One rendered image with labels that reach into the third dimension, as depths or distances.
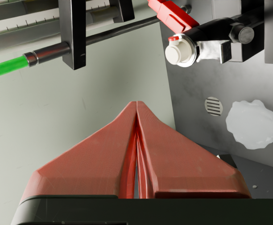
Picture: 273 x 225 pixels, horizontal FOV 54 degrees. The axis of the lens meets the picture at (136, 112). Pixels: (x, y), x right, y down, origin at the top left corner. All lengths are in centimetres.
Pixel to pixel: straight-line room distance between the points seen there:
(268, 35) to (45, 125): 35
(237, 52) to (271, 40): 4
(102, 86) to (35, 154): 17
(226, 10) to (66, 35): 20
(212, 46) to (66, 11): 21
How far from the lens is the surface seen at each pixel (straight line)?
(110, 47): 53
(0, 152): 47
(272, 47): 33
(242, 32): 25
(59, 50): 38
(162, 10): 27
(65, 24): 37
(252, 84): 53
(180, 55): 22
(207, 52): 22
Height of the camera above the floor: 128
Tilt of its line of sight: 34 degrees down
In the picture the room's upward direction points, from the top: 120 degrees counter-clockwise
